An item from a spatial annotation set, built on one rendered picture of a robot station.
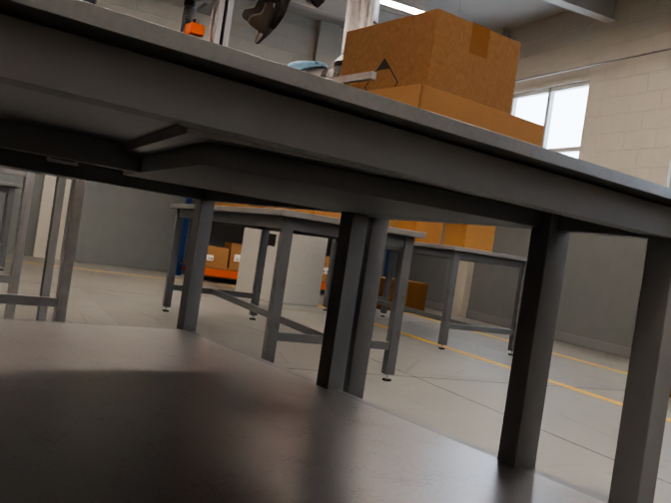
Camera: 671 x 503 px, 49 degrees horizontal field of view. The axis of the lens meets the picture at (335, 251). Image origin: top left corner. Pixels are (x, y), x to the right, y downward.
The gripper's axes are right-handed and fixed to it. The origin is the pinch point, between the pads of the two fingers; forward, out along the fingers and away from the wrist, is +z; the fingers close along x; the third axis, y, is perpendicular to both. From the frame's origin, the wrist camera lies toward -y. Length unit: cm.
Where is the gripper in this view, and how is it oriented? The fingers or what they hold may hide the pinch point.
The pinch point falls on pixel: (261, 38)
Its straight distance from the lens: 168.2
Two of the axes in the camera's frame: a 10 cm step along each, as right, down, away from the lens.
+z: -4.2, 8.1, 4.0
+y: -7.9, -1.1, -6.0
